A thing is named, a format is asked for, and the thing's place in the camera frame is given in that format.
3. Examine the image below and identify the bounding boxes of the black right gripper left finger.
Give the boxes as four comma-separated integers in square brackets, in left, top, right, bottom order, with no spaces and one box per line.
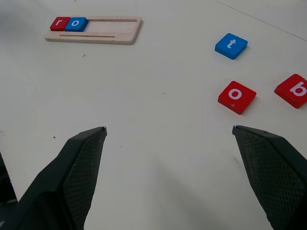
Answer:
[4,126,107,230]

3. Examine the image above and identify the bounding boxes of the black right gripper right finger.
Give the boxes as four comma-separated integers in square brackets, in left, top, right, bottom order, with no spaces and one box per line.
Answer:
[232,125,307,230]

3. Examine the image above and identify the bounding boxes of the red letter tile r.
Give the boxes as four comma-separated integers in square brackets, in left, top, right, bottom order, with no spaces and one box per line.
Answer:
[49,16,71,32]

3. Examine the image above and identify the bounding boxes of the blue letter tile o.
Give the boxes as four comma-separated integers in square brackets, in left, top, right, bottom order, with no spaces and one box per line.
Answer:
[64,16,89,33]

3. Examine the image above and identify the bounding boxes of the red letter tile b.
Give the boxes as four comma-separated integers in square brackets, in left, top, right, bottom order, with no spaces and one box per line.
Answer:
[274,73,307,109]

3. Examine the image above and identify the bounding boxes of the light wooden letter tray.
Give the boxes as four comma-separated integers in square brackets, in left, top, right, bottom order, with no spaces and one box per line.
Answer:
[45,15,143,46]

